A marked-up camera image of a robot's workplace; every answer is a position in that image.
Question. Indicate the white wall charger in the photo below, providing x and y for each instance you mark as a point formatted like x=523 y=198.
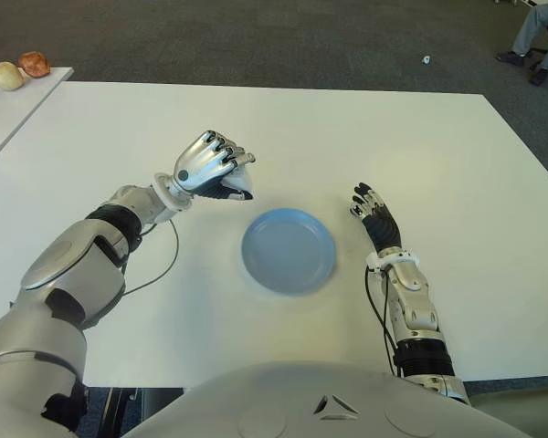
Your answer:
x=239 y=180

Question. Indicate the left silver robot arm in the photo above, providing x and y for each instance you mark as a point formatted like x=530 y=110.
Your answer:
x=73 y=274

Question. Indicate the grey robot torso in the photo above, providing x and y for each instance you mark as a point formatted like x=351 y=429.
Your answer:
x=324 y=401

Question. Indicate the beige round bread roll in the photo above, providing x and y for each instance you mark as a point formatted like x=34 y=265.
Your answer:
x=7 y=76

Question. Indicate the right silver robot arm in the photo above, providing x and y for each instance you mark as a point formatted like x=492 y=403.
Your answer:
x=415 y=305

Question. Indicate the reddish brown bread roll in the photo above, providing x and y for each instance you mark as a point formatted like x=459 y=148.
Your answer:
x=34 y=64

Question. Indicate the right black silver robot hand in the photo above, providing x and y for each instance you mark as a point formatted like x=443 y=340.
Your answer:
x=383 y=228

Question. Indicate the blue round plate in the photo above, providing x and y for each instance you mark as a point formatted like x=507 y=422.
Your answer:
x=288 y=251

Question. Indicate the seated person in jeans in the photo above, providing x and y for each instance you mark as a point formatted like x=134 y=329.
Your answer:
x=527 y=32

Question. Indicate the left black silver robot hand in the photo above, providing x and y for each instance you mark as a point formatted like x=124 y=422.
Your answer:
x=201 y=164

